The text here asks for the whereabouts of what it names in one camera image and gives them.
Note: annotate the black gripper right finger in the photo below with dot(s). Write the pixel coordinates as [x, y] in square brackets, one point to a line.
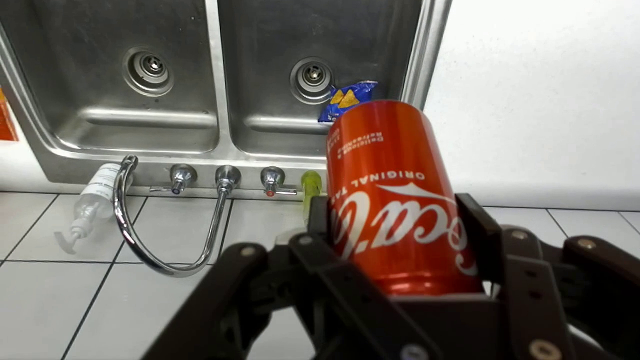
[573, 301]

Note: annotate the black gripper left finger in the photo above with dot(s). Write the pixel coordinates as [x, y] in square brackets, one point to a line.
[333, 307]

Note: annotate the red cola can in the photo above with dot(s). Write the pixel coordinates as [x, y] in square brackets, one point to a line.
[393, 201]

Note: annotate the green dish soap bottle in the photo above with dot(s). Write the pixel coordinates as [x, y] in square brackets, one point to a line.
[311, 191]

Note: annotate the chrome gooseneck faucet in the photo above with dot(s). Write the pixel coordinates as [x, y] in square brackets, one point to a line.
[166, 261]

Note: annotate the blue snack bag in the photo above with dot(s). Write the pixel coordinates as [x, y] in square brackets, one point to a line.
[346, 100]

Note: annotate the sink drain strainer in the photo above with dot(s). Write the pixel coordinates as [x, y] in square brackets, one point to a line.
[311, 78]
[148, 70]

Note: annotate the stainless steel double sink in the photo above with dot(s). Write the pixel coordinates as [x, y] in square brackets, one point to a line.
[201, 80]

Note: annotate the clear pump sanitizer bottle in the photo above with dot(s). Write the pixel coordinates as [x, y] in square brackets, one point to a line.
[91, 202]

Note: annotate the orange chip bag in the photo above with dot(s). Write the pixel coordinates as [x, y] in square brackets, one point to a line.
[4, 120]

